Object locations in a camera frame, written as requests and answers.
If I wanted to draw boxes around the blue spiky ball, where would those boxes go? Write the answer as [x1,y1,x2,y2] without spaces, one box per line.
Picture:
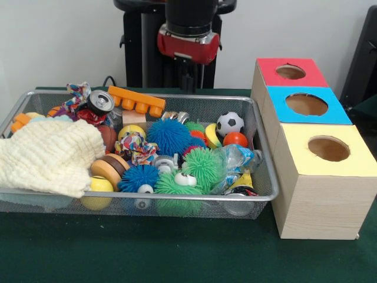
[119,164,161,194]
[147,117,192,157]

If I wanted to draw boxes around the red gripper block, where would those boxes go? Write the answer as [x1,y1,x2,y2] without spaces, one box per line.
[156,32,221,94]

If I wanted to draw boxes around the multicolour rope toy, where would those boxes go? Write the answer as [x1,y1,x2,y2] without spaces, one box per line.
[114,131,160,166]

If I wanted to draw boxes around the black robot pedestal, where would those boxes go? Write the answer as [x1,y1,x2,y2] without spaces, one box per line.
[113,0,238,89]

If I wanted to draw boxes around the small soccer ball toy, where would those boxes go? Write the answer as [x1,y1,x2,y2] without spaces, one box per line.
[216,111,246,138]

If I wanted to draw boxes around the black upright panel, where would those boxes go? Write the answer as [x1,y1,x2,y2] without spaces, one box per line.
[338,5,377,103]

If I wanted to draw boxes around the cream waffle cloth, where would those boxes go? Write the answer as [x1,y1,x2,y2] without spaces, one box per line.
[0,120,107,198]

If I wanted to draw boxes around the green cloth side table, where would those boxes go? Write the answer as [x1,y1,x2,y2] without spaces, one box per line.
[346,96,377,124]

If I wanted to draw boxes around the wooden box three holes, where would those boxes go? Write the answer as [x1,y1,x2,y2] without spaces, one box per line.
[250,57,377,240]

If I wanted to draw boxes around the red ball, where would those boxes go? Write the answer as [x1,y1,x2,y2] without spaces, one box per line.
[223,131,249,148]

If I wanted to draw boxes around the wooden burger toy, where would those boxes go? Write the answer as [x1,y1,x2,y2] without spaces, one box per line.
[90,153,131,192]

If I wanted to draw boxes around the green spiky ball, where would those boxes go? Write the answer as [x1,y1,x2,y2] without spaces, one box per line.
[182,147,226,192]
[154,170,204,218]

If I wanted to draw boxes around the long orange toy brick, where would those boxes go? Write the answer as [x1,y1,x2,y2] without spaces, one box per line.
[107,85,167,116]

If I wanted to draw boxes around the shallow mesh bin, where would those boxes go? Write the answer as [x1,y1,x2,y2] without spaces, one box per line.
[0,90,280,221]

